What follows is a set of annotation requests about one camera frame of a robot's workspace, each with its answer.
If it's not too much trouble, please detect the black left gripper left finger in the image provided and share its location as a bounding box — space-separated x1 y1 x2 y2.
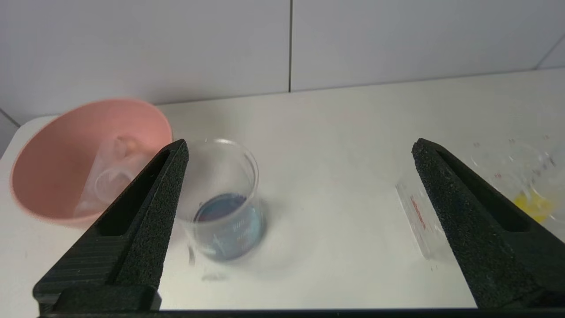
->
33 139 189 313

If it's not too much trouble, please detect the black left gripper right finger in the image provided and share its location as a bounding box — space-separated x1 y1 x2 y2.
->
413 138 565 310

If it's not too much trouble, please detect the test tube with blue pigment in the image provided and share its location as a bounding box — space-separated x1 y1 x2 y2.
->
73 166 133 218

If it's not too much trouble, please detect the test tube with yellow pigment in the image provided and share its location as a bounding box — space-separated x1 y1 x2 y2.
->
468 141 561 223

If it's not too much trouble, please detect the clear acrylic test tube rack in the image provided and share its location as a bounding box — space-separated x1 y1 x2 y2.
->
395 139 565 261

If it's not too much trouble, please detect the pink plastic bowl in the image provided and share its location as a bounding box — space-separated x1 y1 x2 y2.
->
10 98 173 229

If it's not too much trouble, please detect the clear glass beaker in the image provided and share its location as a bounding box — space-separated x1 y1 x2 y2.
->
177 139 267 263

